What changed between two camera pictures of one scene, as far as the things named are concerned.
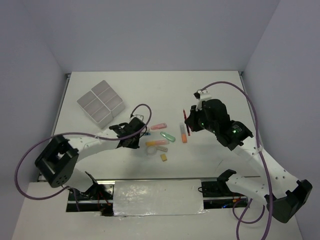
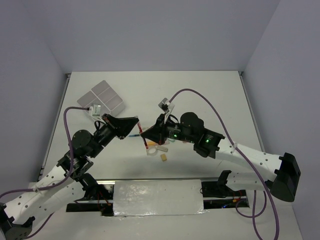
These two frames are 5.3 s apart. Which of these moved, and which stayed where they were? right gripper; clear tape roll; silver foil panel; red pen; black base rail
Moved: red pen; right gripper
Stayed: silver foil panel; clear tape roll; black base rail
